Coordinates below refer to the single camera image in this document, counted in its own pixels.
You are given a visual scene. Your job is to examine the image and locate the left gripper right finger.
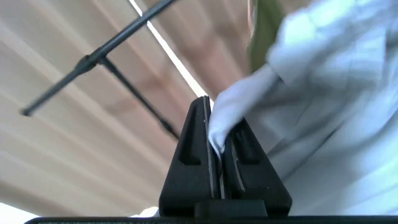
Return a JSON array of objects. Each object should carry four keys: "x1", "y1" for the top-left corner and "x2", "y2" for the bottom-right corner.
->
[{"x1": 222, "y1": 119, "x2": 292, "y2": 217}]

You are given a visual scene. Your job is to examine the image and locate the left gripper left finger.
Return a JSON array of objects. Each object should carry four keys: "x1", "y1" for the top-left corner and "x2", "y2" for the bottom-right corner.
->
[{"x1": 159, "y1": 95, "x2": 223, "y2": 217}]

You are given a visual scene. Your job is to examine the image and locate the pale grey shorts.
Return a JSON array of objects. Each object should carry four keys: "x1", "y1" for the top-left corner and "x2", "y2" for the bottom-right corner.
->
[{"x1": 207, "y1": 0, "x2": 398, "y2": 217}]

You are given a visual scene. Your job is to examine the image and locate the green long-sleeved shirt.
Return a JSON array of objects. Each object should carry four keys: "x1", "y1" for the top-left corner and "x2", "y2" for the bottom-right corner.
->
[{"x1": 247, "y1": 0, "x2": 287, "y2": 74}]

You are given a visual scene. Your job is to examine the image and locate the black clothes rack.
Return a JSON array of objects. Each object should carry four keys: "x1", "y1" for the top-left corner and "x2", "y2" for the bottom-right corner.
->
[{"x1": 20, "y1": 0, "x2": 181, "y2": 141}]

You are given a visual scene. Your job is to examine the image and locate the beige curtain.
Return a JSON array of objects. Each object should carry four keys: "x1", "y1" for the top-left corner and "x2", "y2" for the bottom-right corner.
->
[{"x1": 0, "y1": 0, "x2": 315, "y2": 217}]

